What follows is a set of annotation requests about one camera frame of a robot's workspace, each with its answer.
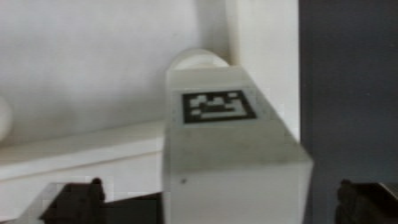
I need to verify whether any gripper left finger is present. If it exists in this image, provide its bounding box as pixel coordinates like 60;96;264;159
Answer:
38;178;163;224

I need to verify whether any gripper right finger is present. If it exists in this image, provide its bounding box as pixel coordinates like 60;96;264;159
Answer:
333;180;398;224

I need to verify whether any white square tabletop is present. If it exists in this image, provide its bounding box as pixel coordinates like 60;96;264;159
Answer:
0;0;298;224

